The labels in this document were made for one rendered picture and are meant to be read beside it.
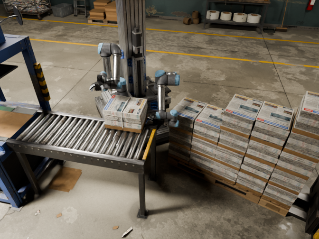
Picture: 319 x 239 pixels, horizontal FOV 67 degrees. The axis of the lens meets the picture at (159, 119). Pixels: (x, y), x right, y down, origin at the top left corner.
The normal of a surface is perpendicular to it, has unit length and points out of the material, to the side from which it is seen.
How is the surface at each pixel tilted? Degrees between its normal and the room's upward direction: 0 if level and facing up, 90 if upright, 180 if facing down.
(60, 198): 0
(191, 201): 0
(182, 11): 90
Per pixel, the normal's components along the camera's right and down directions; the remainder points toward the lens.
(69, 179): 0.02, -0.79
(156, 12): -0.20, 0.59
